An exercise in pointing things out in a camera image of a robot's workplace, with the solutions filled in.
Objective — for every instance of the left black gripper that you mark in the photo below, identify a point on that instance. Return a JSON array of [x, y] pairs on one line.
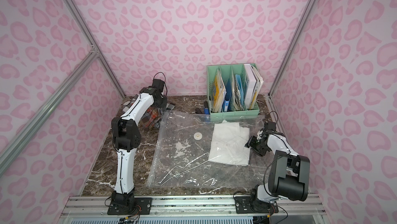
[[159, 101]]

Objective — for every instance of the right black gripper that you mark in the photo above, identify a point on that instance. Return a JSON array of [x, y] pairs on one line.
[[254, 143]]

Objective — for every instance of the red plaid shirt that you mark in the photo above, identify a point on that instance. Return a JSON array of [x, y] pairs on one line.
[[151, 117]]

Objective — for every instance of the black white checkered shirt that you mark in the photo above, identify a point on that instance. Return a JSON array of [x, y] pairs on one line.
[[127, 105]]

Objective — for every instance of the clear plastic vacuum bag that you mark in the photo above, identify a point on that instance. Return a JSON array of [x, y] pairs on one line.
[[182, 151]]

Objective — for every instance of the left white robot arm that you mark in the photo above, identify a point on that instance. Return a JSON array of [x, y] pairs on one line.
[[126, 136]]

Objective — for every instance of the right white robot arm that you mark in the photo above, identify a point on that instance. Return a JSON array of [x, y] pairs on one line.
[[288, 173]]

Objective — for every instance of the white folded shirt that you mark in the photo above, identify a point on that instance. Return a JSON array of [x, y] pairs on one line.
[[228, 144]]

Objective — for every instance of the blue marker box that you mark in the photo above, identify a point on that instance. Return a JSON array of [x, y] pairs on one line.
[[206, 108]]

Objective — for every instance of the blue folder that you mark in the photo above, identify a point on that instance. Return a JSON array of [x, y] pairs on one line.
[[227, 104]]

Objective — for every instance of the yellow book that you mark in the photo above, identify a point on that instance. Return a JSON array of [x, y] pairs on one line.
[[219, 92]]

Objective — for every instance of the green desk file organizer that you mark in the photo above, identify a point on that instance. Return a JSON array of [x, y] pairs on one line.
[[237, 73]]

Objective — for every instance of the white book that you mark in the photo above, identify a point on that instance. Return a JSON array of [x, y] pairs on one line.
[[254, 83]]

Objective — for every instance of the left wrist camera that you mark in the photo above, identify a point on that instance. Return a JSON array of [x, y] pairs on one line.
[[158, 84]]

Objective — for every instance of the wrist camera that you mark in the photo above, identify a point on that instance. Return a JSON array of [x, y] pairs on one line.
[[270, 128], [158, 84]]

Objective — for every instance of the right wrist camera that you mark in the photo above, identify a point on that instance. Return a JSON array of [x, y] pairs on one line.
[[270, 128]]

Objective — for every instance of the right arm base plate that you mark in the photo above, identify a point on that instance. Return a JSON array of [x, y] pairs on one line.
[[248, 205]]

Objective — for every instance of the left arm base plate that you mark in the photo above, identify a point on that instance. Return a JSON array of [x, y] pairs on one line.
[[138, 205]]

